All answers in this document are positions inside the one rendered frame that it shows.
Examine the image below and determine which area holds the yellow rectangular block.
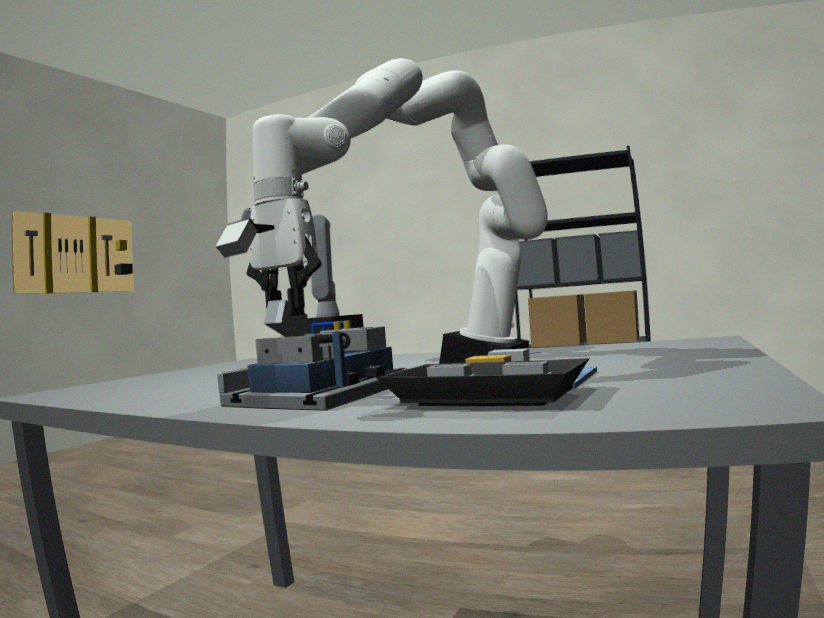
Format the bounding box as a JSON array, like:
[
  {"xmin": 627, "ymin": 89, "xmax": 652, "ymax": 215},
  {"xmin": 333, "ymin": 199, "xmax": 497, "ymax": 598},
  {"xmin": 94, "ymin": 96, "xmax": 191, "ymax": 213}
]
[{"xmin": 466, "ymin": 355, "xmax": 511, "ymax": 363}]

